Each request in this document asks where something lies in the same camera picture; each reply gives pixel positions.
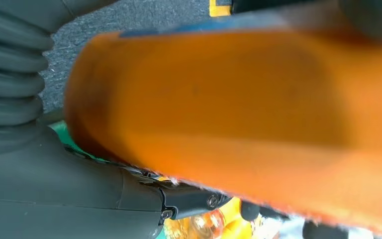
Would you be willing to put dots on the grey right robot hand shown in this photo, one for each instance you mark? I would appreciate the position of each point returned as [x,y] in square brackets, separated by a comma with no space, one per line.
[62,198]

